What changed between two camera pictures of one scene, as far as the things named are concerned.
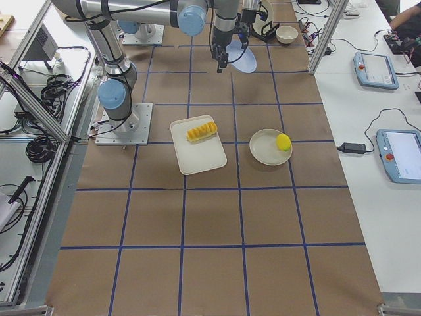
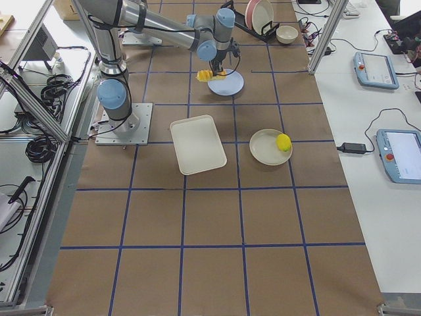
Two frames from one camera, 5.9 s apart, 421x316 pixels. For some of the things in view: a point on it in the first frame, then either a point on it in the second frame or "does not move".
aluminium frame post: (329, 30) does not move
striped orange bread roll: (201, 131) → (205, 76)
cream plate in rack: (260, 23) does not move
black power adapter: (352, 148) does not move
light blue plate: (241, 59) → (230, 85)
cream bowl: (286, 34) does not move
